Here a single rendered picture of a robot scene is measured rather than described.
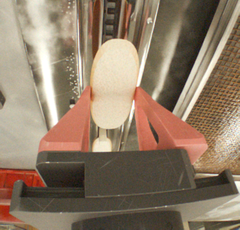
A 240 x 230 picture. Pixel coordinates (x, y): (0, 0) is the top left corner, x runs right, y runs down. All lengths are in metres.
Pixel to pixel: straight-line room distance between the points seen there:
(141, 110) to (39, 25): 0.12
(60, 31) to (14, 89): 0.15
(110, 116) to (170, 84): 0.16
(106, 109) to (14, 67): 0.17
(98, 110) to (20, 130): 0.26
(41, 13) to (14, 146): 0.33
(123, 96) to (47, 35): 0.10
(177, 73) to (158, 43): 0.06
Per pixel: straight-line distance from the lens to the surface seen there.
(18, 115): 0.37
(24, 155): 0.49
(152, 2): 0.19
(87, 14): 0.20
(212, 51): 0.20
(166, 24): 0.25
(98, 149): 0.36
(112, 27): 0.22
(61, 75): 0.23
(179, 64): 0.29
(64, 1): 0.19
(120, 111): 0.17
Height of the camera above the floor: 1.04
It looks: 41 degrees down
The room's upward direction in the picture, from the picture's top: 173 degrees clockwise
